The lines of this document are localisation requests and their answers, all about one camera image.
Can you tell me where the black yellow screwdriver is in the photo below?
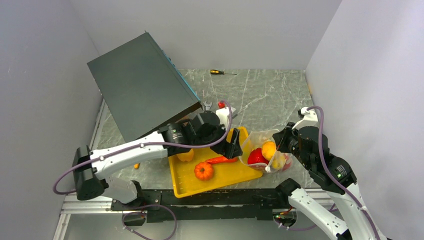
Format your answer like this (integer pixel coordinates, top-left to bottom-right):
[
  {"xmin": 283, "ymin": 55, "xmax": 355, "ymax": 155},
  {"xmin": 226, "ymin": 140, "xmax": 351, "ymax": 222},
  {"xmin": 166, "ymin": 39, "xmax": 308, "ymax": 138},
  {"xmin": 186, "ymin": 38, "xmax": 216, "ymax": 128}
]
[{"xmin": 209, "ymin": 69, "xmax": 237, "ymax": 76}]

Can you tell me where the red apple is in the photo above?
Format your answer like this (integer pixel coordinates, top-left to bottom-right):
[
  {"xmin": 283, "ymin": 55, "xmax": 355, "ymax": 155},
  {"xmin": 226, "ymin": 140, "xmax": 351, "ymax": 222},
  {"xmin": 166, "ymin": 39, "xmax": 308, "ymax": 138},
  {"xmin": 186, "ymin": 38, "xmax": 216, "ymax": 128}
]
[{"xmin": 282, "ymin": 155, "xmax": 292, "ymax": 172}]

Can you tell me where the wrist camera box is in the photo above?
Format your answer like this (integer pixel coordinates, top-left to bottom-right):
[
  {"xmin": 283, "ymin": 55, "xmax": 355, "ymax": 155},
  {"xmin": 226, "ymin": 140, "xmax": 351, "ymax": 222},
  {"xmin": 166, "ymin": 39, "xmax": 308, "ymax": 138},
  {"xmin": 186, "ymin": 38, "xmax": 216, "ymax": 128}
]
[
  {"xmin": 215, "ymin": 107, "xmax": 230, "ymax": 128},
  {"xmin": 292, "ymin": 107, "xmax": 319, "ymax": 130}
]

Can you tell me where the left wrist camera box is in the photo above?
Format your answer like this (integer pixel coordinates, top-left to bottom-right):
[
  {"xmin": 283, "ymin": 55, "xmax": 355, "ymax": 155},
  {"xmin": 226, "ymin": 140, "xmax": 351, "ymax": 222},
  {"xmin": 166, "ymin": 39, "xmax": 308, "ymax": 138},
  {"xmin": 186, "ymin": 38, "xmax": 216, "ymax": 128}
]
[{"xmin": 215, "ymin": 107, "xmax": 230, "ymax": 128}]

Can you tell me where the yellow lemon squash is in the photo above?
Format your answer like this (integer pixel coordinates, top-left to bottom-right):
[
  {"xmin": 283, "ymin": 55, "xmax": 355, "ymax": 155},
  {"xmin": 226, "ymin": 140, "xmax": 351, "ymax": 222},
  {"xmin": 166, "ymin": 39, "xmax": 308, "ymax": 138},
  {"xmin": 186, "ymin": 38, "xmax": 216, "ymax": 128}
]
[{"xmin": 271, "ymin": 153, "xmax": 287, "ymax": 170}]

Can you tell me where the dark grey box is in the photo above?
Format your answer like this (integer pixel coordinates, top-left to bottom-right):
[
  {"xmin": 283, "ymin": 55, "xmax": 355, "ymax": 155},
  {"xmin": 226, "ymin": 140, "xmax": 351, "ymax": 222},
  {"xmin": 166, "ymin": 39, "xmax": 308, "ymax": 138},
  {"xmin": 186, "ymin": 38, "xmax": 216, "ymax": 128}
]
[{"xmin": 87, "ymin": 32, "xmax": 202, "ymax": 142}]

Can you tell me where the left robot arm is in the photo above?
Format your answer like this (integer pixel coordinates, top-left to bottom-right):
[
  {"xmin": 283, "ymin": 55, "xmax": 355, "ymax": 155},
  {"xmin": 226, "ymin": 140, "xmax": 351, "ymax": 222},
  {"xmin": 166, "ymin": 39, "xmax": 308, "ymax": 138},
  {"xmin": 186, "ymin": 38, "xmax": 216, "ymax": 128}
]
[{"xmin": 72, "ymin": 111, "xmax": 243, "ymax": 210}]

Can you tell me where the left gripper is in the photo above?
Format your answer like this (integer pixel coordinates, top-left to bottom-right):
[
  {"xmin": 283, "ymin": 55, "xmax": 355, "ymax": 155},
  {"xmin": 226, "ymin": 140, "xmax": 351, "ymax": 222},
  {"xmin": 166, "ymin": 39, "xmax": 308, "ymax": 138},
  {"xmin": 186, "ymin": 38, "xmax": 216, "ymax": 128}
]
[{"xmin": 194, "ymin": 122, "xmax": 243, "ymax": 159}]

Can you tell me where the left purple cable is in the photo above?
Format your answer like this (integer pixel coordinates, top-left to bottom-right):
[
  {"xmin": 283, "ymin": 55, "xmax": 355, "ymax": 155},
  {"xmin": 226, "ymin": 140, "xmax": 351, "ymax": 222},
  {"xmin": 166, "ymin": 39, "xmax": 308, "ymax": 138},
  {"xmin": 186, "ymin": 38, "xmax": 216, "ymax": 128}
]
[{"xmin": 52, "ymin": 100, "xmax": 233, "ymax": 240}]

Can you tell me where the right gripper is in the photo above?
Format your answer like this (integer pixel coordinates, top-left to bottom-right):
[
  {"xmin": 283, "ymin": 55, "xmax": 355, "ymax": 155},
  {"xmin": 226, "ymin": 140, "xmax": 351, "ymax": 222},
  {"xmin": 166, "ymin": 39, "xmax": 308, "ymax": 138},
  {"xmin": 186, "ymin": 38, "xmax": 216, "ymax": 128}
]
[{"xmin": 272, "ymin": 121, "xmax": 312, "ymax": 169}]

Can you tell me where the black base frame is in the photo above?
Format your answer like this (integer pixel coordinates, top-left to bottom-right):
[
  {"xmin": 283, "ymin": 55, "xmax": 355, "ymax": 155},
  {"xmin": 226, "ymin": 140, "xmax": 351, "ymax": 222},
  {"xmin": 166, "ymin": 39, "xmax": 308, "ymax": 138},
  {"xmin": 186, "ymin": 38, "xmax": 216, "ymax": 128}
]
[{"xmin": 111, "ymin": 188, "xmax": 290, "ymax": 223}]

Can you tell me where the purple cable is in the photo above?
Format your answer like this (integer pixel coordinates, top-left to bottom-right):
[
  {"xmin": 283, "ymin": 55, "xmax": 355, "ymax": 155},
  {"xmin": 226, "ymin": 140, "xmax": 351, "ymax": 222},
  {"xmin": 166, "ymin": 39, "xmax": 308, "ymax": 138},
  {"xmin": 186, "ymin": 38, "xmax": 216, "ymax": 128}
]
[
  {"xmin": 273, "ymin": 105, "xmax": 382, "ymax": 240},
  {"xmin": 52, "ymin": 100, "xmax": 233, "ymax": 240}
]

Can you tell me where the red bell pepper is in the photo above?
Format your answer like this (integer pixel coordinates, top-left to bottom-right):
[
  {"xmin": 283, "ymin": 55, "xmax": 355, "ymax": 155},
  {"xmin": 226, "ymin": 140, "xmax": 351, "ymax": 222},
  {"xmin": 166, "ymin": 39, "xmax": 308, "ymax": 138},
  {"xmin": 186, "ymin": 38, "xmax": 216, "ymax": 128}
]
[{"xmin": 247, "ymin": 147, "xmax": 269, "ymax": 165}]

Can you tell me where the yellow bell pepper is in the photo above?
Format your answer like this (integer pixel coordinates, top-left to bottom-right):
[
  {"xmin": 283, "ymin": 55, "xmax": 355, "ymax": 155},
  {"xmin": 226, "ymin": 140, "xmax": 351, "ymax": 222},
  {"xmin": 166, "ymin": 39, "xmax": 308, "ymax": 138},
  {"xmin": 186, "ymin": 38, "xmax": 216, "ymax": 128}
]
[{"xmin": 176, "ymin": 149, "xmax": 194, "ymax": 162}]

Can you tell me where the silver wrench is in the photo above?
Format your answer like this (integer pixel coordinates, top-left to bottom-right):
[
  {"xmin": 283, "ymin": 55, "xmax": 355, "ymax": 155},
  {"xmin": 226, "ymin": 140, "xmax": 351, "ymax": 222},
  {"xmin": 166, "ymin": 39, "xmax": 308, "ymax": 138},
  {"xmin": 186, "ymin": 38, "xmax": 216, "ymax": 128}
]
[{"xmin": 204, "ymin": 101, "xmax": 212, "ymax": 111}]

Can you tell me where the orange carrot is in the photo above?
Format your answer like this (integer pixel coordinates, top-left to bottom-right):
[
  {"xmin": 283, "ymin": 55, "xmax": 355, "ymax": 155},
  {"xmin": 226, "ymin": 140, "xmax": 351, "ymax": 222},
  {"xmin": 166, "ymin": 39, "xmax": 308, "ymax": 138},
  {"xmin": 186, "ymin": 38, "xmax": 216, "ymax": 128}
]
[{"xmin": 206, "ymin": 156, "xmax": 238, "ymax": 165}]

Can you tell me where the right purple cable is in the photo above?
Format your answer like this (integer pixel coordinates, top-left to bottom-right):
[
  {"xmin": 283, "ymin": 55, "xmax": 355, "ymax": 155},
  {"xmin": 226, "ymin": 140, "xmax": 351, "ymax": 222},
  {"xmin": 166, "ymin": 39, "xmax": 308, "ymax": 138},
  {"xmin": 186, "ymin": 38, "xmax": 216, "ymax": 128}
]
[{"xmin": 273, "ymin": 105, "xmax": 382, "ymax": 240}]

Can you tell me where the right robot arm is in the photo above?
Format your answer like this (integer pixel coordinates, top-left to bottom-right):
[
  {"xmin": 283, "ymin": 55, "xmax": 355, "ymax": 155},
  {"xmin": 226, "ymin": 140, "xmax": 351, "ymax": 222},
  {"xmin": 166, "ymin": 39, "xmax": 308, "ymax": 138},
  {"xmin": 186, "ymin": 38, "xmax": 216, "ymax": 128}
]
[{"xmin": 272, "ymin": 122, "xmax": 386, "ymax": 240}]

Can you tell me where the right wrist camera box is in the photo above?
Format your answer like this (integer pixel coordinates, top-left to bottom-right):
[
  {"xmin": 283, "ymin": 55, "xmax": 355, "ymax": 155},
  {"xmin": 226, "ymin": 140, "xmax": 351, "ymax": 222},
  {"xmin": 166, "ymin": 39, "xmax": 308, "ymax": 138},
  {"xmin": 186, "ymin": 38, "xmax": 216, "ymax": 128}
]
[{"xmin": 292, "ymin": 107, "xmax": 319, "ymax": 130}]

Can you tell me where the brown potato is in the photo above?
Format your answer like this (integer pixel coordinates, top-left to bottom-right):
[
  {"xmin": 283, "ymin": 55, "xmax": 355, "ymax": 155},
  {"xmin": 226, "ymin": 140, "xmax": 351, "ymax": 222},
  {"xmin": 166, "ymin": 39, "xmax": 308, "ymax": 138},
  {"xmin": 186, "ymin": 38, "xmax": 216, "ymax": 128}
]
[{"xmin": 261, "ymin": 141, "xmax": 276, "ymax": 161}]

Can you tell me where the orange pumpkin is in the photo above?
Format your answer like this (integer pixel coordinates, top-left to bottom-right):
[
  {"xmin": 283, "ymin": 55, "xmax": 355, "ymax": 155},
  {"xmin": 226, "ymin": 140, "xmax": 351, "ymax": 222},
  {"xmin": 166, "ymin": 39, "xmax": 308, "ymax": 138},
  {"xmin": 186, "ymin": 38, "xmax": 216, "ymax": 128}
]
[{"xmin": 194, "ymin": 161, "xmax": 215, "ymax": 181}]

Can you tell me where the clear zip top bag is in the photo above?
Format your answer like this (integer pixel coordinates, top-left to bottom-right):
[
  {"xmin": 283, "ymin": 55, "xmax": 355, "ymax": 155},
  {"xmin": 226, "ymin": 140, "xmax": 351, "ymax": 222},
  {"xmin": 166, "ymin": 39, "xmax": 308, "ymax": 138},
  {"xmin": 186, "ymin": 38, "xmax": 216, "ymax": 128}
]
[{"xmin": 239, "ymin": 129, "xmax": 292, "ymax": 173}]

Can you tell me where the aluminium rail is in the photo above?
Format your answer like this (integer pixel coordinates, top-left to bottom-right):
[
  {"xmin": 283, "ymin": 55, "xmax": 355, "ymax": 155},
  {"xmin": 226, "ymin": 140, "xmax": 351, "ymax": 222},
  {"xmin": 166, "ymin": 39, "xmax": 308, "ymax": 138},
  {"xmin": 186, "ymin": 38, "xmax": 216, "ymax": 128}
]
[{"xmin": 52, "ymin": 193, "xmax": 113, "ymax": 240}]

